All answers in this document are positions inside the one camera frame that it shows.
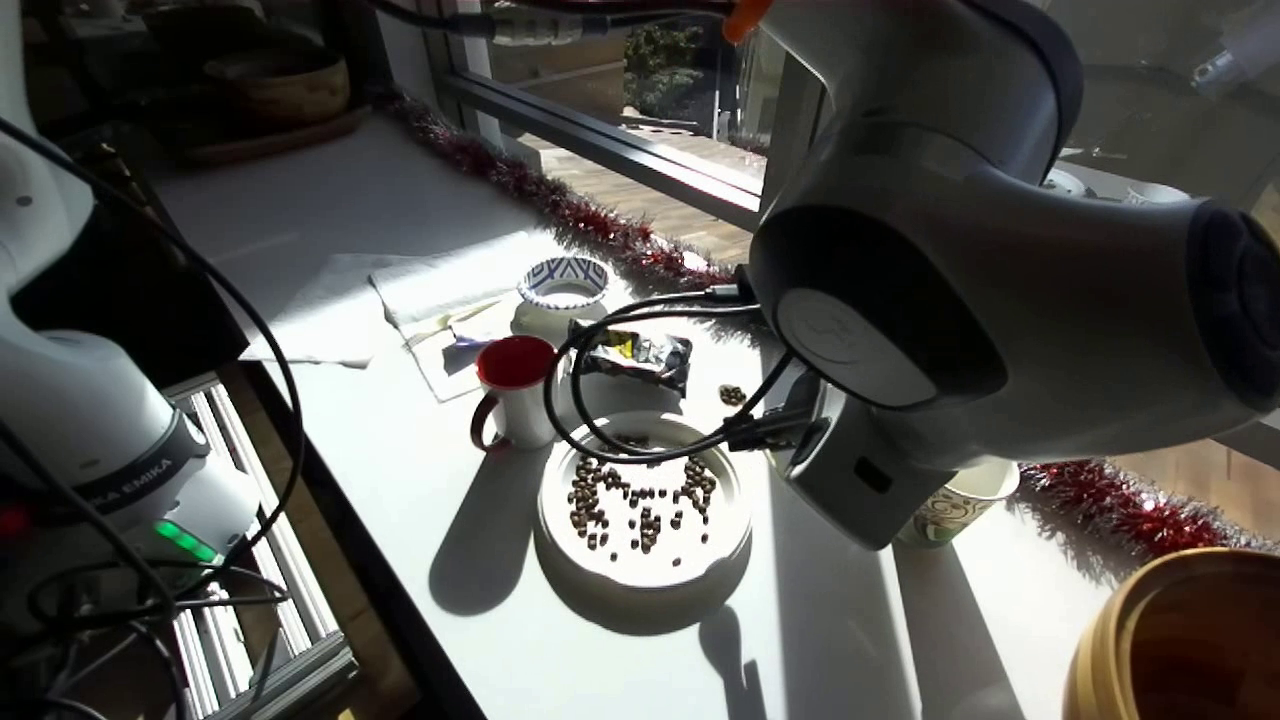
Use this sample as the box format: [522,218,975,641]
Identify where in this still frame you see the brown coffee beans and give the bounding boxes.
[562,447,723,551]

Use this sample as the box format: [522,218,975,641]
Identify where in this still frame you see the white bowl of beans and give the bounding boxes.
[533,407,755,616]

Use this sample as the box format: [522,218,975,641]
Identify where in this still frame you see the patterned paper cup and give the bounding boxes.
[905,458,1024,551]

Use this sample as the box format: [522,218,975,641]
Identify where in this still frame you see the large wooden bowl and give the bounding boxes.
[1060,545,1280,720]

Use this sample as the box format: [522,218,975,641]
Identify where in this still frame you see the black popcorn snack bag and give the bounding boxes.
[571,326,699,399]

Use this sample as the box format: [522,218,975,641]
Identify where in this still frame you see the white mug red inside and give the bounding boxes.
[468,332,562,458]

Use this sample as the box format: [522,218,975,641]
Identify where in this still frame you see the red silver tinsel garland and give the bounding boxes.
[392,98,1235,562]

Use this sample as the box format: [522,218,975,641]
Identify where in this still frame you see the small dark object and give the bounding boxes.
[427,340,486,380]

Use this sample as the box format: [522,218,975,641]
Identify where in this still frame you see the slim grey utensil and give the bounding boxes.
[427,301,506,340]

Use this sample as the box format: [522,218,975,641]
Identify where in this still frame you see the white paper sheet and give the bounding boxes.
[358,243,562,407]

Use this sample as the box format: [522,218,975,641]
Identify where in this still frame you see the orange plastic clamp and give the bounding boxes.
[715,0,775,49]

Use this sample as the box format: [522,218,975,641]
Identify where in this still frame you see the woven basket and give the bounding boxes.
[172,36,367,172]

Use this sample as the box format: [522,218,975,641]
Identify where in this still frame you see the grey window frame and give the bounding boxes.
[373,0,1280,471]

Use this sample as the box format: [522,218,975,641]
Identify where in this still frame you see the aluminium rail frame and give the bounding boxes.
[155,375,362,720]

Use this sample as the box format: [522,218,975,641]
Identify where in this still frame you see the black base cables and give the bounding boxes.
[0,117,310,720]

